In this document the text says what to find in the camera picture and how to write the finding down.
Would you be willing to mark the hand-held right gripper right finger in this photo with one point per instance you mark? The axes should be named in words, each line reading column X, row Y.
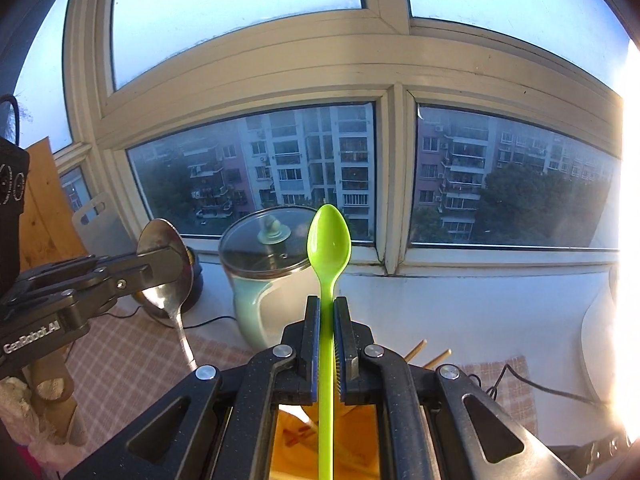
column 340, row 340

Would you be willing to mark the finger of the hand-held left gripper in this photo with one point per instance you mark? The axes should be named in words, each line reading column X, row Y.
column 155, row 275

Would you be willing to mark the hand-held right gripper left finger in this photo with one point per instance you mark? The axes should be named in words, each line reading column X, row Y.
column 314, row 340

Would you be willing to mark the metal spoon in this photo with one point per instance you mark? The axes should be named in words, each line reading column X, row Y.
column 165, row 295

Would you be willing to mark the bunch of wooden chopsticks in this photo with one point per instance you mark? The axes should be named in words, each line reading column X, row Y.
column 419, row 349

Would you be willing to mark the green plastic spoon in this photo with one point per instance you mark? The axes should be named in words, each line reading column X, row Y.
column 327, row 245

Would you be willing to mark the yellow plastic bin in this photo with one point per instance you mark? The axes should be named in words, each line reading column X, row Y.
column 295, row 460

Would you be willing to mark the person's left hand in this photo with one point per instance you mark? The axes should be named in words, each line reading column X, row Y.
column 55, row 390

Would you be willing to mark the white cutting board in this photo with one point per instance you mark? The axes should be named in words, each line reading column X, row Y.
column 105, row 235

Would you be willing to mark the white electric cooking pot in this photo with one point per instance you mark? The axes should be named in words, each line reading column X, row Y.
column 255, row 310

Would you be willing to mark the checked tablecloth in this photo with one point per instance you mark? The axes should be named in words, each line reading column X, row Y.
column 130, row 350

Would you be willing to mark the glass pot lid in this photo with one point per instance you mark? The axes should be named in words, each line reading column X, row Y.
column 250, row 250

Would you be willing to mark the wooden plank board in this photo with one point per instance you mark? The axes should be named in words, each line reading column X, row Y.
column 45, row 210

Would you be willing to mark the floral white cooker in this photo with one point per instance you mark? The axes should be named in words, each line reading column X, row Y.
column 597, row 340

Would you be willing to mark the black tripod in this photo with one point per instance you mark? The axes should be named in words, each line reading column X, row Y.
column 605, row 447

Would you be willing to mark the white window frame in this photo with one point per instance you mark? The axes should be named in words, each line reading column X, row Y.
column 350, row 60

